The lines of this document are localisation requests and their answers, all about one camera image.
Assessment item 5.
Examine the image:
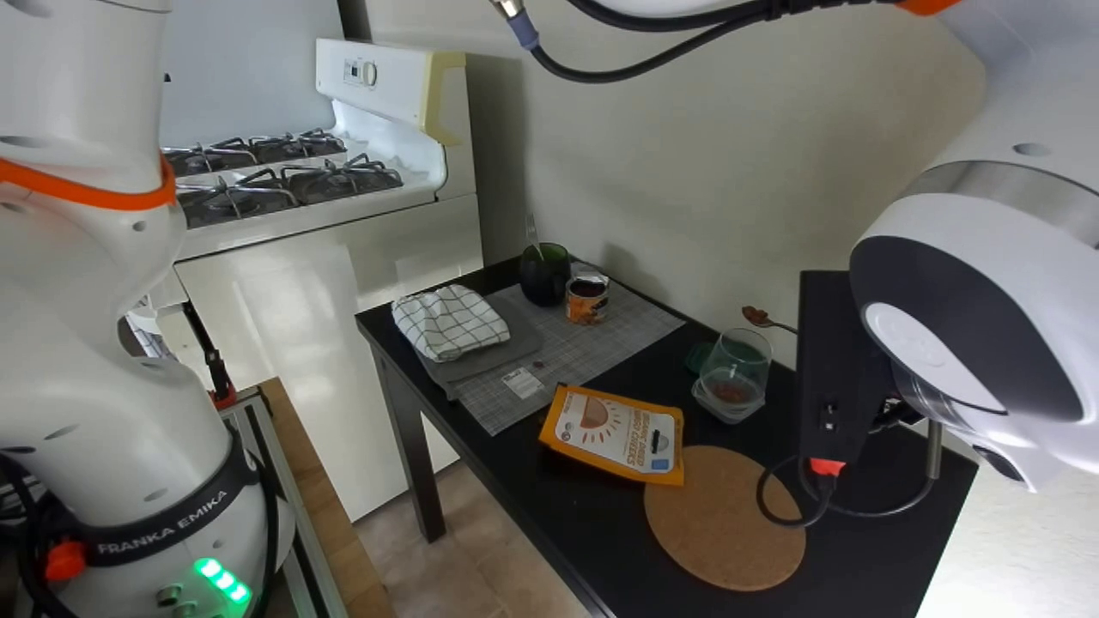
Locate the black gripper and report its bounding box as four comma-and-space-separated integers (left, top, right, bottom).
796, 270, 893, 464

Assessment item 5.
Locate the metal spoon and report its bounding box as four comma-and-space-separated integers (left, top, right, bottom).
741, 306, 796, 335

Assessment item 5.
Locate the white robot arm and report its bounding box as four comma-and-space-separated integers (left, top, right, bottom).
0, 0, 1099, 618

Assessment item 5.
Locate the orange labelled food can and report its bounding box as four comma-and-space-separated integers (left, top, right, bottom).
567, 270, 613, 324

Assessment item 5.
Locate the clear plastic container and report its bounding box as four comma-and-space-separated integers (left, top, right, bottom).
693, 329, 774, 427

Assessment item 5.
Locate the round cork mat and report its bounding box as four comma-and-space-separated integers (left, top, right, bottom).
644, 445, 806, 595

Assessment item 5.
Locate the black side table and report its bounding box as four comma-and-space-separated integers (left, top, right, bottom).
359, 310, 977, 618

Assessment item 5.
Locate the grey woven placemat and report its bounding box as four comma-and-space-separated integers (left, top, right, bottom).
425, 284, 685, 437

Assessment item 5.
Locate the small white paper tag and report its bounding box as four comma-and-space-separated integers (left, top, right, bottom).
505, 369, 547, 399

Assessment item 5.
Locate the black mug green inside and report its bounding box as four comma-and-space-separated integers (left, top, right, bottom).
519, 243, 570, 306

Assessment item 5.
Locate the white checked dish towel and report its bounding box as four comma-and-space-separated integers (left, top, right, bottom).
392, 284, 512, 363

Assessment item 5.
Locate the white gas stove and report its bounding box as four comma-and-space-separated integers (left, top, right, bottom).
131, 38, 481, 520

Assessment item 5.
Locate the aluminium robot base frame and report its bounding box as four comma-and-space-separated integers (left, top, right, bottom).
226, 378, 397, 618

